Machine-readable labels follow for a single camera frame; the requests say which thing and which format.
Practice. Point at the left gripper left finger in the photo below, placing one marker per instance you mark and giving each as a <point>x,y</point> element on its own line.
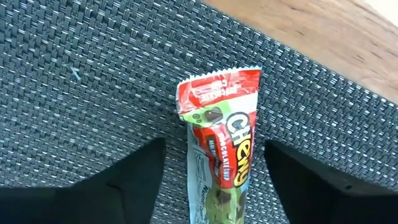
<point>93,205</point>

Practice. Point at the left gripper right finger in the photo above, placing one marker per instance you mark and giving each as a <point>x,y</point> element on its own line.
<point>326,205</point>

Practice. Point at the red Chewy granola bar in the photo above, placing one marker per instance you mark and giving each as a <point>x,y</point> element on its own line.
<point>217,140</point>

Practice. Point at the grey woven placemat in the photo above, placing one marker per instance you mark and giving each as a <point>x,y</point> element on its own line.
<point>93,77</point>

